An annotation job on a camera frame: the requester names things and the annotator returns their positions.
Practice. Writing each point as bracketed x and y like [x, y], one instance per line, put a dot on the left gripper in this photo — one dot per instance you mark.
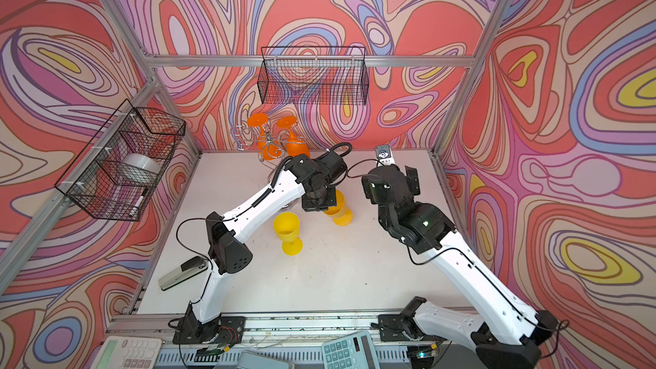
[310, 207]

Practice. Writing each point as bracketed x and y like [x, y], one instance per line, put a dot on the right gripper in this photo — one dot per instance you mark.
[412, 179]

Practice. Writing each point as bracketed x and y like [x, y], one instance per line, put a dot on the dark yellow wine glass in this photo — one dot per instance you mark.
[340, 214]

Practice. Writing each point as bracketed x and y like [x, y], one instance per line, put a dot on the light yellow wine glass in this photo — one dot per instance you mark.
[286, 227]

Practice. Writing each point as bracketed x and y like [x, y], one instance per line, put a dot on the orange wine glass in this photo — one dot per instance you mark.
[294, 145]
[268, 149]

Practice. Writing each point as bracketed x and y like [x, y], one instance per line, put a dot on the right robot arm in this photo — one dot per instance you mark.
[504, 332]

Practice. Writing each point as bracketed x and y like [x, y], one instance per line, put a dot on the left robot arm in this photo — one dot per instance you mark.
[228, 233]

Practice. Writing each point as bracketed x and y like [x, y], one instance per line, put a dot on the chrome wine glass rack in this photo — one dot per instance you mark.
[244, 139]

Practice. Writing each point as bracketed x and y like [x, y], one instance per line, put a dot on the grey black stapler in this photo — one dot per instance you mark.
[183, 272]

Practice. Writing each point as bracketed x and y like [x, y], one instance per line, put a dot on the teal calculator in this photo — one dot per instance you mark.
[349, 352]

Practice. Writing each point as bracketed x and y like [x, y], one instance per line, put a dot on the grey box at front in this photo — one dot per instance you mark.
[248, 360]

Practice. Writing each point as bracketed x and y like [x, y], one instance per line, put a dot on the black marker pen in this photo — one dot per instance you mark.
[136, 207]

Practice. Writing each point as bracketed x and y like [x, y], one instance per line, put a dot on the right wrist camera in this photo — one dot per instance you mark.
[384, 156]

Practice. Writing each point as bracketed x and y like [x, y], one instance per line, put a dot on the back black wire basket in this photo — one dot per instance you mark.
[313, 75]

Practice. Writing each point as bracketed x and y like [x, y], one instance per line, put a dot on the black wire basket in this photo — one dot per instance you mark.
[135, 147]
[313, 75]

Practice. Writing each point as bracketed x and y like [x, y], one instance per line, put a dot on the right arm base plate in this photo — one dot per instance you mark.
[399, 328]

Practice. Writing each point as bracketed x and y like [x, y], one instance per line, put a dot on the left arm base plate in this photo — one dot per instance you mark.
[222, 330]

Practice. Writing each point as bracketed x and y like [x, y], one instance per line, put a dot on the left black wire basket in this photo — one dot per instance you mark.
[135, 147]

